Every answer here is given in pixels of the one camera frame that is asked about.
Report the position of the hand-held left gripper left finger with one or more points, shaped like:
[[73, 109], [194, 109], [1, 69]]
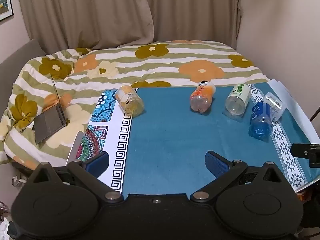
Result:
[[98, 162]]

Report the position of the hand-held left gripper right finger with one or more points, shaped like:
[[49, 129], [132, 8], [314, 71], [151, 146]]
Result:
[[216, 165]]

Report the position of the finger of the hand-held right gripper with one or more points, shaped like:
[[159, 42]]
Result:
[[301, 151]]

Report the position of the blue clear cup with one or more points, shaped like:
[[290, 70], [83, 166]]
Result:
[[261, 120]]

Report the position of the barcode label clear cup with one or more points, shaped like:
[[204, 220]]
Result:
[[276, 103]]

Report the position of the yellow label clear cup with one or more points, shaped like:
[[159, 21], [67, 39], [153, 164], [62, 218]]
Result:
[[130, 101]]

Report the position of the green dotted clear cup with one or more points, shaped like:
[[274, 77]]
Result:
[[237, 100]]

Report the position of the orange label clear cup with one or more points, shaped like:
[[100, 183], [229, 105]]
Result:
[[203, 96]]

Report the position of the silver flat board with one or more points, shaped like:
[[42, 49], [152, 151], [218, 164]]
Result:
[[74, 148]]

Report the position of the colourful mandala patterned cloth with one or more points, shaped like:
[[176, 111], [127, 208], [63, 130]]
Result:
[[117, 127]]

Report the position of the white paper sheet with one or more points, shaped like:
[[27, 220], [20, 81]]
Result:
[[297, 105]]

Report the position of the teal mat with patterned edge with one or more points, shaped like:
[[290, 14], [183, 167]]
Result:
[[170, 135]]

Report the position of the grey open laptop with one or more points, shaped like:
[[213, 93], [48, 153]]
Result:
[[48, 125]]

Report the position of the small glass jar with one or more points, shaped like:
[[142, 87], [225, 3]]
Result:
[[18, 181]]

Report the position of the floral striped blanket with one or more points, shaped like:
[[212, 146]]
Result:
[[155, 65]]

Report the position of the grey upholstered headboard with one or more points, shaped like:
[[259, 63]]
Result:
[[17, 60]]

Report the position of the beige curtain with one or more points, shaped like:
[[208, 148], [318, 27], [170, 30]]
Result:
[[112, 12]]

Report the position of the framed wall picture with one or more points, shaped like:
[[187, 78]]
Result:
[[5, 0]]

